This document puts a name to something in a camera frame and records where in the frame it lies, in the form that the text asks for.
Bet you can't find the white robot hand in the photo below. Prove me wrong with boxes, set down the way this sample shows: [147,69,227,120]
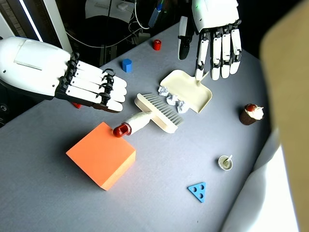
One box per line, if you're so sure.
[177,0,243,81]
[0,36,128,114]

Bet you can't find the cream plastic dustpan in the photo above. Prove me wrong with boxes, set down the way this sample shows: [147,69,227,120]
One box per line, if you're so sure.
[159,69,213,114]

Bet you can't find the white paper ball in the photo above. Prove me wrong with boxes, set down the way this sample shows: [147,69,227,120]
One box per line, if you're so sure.
[166,93,180,106]
[157,85,171,97]
[176,100,190,114]

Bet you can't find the cream hand broom grey bristles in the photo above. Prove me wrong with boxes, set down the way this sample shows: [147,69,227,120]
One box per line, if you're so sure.
[112,93,184,138]

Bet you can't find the white light strip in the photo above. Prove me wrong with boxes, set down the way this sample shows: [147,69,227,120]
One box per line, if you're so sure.
[18,0,44,42]

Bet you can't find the grey adapter box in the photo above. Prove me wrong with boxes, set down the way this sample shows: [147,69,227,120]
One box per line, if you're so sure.
[147,4,163,29]

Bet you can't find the toy cupcake with strawberry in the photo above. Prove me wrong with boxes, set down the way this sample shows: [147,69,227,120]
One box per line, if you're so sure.
[239,103,265,126]

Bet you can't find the orange foam cube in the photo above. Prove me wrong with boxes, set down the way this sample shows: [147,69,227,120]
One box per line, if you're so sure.
[65,121,137,191]

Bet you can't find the tan blurry panel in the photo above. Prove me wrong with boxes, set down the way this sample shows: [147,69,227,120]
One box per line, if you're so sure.
[259,0,309,232]

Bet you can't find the grey table cloth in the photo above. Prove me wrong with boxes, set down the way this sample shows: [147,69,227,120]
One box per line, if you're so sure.
[0,21,282,232]

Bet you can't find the small bowl with spoon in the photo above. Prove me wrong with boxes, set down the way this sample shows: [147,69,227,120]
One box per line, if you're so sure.
[218,154,234,171]

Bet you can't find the blue triangle block with holes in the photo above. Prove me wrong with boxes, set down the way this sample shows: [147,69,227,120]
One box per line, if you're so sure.
[187,181,207,203]

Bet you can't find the white upright post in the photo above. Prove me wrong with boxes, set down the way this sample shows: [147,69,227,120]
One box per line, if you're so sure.
[43,0,73,54]

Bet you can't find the long white cable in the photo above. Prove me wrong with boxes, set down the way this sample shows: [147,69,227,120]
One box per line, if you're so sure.
[65,30,136,49]

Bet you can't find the short white cable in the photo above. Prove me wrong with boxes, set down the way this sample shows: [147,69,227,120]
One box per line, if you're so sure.
[133,0,151,30]

